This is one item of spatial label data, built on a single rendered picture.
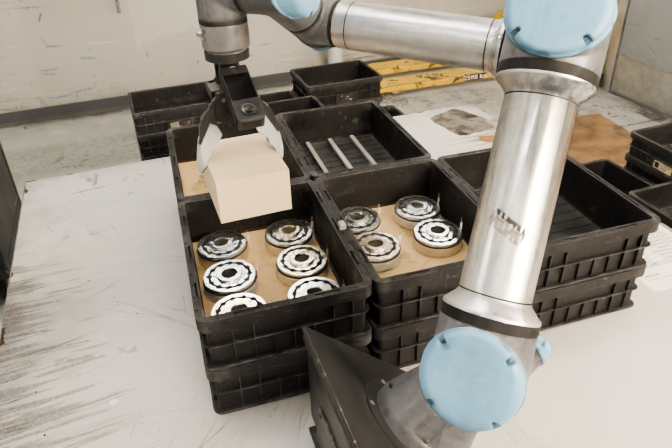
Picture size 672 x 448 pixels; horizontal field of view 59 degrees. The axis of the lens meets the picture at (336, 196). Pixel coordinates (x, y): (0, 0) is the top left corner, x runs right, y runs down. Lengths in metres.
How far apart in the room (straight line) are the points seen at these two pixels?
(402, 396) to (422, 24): 0.53
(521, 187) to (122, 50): 3.89
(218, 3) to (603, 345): 0.97
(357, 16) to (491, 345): 0.53
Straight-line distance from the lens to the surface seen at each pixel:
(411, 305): 1.09
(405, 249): 1.26
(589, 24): 0.70
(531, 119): 0.70
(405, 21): 0.91
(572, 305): 1.30
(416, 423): 0.85
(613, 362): 1.30
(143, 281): 1.47
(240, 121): 0.90
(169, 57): 4.43
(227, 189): 0.95
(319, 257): 1.19
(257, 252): 1.27
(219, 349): 1.03
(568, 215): 1.45
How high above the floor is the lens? 1.57
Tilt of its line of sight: 31 degrees down
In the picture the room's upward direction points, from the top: 2 degrees counter-clockwise
